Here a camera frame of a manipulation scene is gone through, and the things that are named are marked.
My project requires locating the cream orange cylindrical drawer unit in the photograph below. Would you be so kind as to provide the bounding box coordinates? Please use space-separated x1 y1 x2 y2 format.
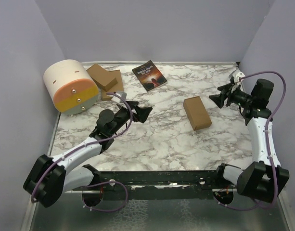
43 59 99 116

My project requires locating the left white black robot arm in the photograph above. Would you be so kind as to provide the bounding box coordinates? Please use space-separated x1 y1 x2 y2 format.
23 101 152 207

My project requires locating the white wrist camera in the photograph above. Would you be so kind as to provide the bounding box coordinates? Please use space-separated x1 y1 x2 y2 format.
112 91 127 100
230 69 245 88

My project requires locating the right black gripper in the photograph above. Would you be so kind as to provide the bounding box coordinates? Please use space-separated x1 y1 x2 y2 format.
209 82 254 108

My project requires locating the folded brown cardboard box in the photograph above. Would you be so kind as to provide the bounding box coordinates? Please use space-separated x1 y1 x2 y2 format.
87 64 117 91

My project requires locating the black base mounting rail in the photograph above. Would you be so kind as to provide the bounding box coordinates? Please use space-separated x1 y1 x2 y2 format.
72 169 244 200

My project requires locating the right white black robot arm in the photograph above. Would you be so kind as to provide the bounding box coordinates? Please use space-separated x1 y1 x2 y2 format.
209 77 289 203

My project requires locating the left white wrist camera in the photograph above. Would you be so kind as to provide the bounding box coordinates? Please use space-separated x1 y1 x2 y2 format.
112 91 127 100

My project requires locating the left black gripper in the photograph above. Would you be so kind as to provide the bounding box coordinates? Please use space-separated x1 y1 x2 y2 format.
110 101 152 136

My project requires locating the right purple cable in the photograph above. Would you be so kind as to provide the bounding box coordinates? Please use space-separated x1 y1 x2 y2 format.
216 71 287 210

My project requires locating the flat brown cardboard box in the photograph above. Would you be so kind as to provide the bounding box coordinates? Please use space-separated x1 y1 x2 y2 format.
101 70 124 101

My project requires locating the dark paperback book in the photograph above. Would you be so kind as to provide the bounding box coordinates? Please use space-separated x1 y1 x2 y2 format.
132 60 167 92

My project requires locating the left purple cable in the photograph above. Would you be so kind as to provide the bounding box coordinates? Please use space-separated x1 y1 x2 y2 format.
31 91 133 213

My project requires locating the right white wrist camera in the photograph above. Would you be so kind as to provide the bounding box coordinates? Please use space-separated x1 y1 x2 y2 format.
230 69 245 88

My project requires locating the purple cable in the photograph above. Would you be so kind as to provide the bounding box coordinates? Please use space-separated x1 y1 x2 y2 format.
216 71 287 210
31 91 133 213

